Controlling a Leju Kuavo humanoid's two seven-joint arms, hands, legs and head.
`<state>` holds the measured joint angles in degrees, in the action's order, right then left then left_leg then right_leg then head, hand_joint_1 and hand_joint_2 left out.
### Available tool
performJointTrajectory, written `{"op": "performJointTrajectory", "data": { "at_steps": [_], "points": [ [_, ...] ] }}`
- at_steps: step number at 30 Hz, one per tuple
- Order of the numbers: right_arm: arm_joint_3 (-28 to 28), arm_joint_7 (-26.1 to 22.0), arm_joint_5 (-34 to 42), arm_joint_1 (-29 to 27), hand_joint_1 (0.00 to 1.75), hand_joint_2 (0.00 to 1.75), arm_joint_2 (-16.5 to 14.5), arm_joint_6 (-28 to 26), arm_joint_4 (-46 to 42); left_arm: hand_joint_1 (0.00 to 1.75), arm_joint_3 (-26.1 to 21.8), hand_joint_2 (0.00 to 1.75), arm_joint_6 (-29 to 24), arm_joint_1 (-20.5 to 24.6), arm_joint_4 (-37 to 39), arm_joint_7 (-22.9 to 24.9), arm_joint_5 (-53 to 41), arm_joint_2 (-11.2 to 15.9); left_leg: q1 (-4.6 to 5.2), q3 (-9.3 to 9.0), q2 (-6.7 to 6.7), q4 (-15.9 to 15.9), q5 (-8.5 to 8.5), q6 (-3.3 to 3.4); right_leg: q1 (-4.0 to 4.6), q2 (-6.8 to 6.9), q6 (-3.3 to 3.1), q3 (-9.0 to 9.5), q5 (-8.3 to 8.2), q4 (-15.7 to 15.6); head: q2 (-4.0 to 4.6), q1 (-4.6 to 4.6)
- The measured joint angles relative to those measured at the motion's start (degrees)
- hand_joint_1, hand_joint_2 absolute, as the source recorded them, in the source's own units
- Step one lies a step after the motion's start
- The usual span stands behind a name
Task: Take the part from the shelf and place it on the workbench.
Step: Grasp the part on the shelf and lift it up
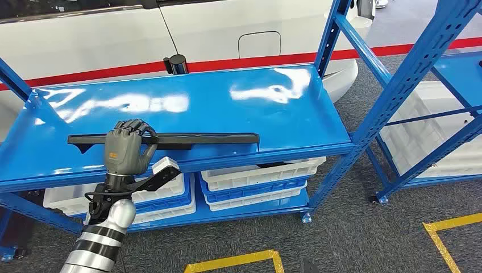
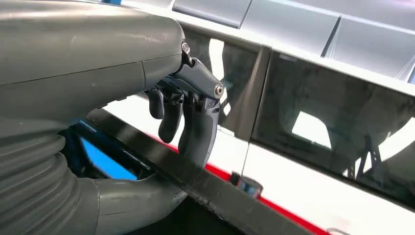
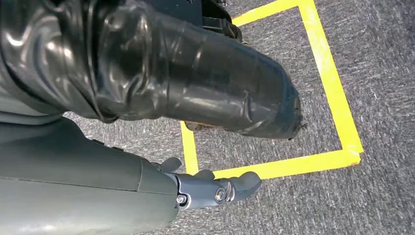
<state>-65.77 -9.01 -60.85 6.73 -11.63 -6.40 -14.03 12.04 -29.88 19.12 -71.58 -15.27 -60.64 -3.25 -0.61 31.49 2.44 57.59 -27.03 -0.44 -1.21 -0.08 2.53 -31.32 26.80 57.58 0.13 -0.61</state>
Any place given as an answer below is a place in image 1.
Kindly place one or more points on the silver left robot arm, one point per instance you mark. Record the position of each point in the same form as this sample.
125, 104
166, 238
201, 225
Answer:
113, 214

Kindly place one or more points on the long black plastic panel part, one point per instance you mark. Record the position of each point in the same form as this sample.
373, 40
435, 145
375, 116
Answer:
207, 138

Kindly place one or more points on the black cylinder post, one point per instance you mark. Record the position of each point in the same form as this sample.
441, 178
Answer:
177, 64

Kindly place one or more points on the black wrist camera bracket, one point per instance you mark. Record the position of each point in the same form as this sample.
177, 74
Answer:
150, 182

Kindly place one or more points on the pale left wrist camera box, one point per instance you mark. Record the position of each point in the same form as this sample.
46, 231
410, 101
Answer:
167, 165

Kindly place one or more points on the white rounded base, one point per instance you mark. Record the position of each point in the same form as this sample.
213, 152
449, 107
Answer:
381, 3

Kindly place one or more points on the white car with red stripe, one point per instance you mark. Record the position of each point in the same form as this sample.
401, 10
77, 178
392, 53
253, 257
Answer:
94, 41

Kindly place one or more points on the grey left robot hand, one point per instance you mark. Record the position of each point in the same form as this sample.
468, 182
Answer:
120, 150

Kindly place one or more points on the blue steel shelf rack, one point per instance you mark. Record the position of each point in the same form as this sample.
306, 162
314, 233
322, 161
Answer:
459, 75
226, 113

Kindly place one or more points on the yellow floor tape square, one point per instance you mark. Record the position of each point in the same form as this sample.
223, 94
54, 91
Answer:
436, 241
233, 260

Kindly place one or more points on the grey upright panel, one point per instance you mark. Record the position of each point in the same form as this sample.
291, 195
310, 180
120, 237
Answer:
366, 8

